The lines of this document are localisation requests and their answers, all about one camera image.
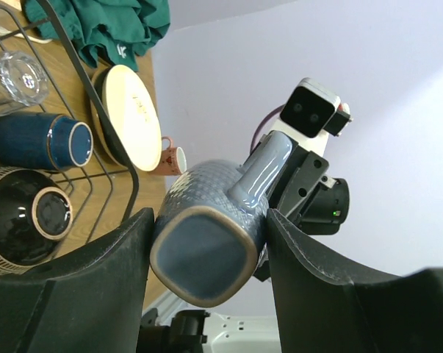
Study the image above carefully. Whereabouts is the cream round plate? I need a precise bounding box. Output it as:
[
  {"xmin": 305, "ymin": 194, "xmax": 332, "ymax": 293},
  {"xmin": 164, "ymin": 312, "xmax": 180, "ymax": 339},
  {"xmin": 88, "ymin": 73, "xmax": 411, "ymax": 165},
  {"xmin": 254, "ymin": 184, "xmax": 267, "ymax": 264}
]
[{"xmin": 101, "ymin": 65, "xmax": 162, "ymax": 172}]

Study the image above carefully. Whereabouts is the grey blue mug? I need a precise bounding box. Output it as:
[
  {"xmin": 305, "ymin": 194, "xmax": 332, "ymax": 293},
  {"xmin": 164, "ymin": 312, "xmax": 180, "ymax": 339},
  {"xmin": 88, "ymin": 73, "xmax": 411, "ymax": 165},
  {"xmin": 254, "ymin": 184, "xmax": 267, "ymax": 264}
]
[{"xmin": 150, "ymin": 131, "xmax": 292, "ymax": 307}]

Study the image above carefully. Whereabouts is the pink ceramic mug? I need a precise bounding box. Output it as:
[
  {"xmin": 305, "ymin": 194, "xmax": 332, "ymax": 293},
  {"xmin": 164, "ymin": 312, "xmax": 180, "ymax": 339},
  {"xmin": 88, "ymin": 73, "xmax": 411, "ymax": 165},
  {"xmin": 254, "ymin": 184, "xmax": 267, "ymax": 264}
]
[{"xmin": 152, "ymin": 136, "xmax": 187, "ymax": 176}]

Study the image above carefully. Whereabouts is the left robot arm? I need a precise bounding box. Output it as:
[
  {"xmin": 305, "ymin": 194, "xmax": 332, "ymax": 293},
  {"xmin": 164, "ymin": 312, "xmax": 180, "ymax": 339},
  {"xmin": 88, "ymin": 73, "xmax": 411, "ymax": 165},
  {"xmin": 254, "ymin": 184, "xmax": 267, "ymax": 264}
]
[{"xmin": 0, "ymin": 208, "xmax": 443, "ymax": 352}]

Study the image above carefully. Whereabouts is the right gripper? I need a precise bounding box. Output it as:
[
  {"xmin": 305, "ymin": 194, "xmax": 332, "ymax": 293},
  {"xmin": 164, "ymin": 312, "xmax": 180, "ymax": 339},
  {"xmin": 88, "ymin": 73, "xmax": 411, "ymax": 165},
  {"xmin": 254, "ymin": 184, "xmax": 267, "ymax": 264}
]
[{"xmin": 252, "ymin": 139, "xmax": 350, "ymax": 283}]

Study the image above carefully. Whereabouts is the black wire dish rack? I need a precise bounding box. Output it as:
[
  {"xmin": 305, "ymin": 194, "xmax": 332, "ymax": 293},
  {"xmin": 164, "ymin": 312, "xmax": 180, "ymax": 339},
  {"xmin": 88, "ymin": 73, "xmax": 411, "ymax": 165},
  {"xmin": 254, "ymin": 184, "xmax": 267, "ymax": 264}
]
[{"xmin": 0, "ymin": 1, "xmax": 140, "ymax": 255}]

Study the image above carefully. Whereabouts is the clear glass cup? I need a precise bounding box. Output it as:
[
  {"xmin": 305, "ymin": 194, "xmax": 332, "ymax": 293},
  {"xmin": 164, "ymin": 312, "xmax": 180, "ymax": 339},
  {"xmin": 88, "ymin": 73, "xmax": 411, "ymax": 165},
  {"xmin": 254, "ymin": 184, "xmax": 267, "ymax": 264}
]
[{"xmin": 0, "ymin": 51, "xmax": 49, "ymax": 116}]

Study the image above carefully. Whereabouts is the green crumpled garment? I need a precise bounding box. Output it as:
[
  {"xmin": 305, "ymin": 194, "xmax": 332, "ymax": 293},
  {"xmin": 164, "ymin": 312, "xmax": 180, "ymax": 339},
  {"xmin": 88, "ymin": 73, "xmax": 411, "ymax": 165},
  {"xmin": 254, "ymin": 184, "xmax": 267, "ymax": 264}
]
[{"xmin": 24, "ymin": 0, "xmax": 171, "ymax": 73}]

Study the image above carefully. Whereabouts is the dark blue teacup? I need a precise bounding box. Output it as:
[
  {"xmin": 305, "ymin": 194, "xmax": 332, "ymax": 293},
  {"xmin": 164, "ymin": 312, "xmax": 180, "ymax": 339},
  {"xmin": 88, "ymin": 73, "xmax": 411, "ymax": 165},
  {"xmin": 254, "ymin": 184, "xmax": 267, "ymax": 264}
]
[{"xmin": 0, "ymin": 112, "xmax": 93, "ymax": 171}]

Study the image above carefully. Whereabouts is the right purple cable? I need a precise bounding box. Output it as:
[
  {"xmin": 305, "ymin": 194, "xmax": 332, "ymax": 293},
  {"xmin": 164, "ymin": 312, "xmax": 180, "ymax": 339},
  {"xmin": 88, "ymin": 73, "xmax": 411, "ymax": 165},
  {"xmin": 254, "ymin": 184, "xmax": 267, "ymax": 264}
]
[{"xmin": 250, "ymin": 105, "xmax": 284, "ymax": 151}]

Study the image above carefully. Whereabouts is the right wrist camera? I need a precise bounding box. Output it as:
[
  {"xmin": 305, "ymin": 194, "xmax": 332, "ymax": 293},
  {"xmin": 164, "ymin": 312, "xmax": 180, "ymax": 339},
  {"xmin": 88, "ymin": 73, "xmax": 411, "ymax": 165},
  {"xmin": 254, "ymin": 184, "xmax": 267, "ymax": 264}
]
[{"xmin": 271, "ymin": 77, "xmax": 353, "ymax": 156}]

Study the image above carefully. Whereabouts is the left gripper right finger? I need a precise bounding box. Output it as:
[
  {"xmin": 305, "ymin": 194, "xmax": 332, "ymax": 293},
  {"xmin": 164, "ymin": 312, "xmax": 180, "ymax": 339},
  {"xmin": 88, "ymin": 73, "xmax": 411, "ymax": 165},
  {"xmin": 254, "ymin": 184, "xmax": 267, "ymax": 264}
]
[{"xmin": 267, "ymin": 210, "xmax": 443, "ymax": 352}]

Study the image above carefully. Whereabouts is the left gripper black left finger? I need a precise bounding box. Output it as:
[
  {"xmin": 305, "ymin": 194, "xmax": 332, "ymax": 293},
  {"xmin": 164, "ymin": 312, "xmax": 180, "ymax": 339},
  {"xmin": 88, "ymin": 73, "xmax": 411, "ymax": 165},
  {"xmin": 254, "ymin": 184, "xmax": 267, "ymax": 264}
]
[{"xmin": 0, "ymin": 208, "xmax": 154, "ymax": 352}]

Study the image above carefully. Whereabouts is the dark brown bowl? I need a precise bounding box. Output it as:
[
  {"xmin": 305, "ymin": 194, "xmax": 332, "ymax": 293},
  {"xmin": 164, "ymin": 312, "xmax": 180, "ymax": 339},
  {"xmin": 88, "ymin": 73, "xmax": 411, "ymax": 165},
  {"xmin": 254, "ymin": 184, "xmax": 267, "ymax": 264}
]
[{"xmin": 0, "ymin": 167, "xmax": 73, "ymax": 276}]

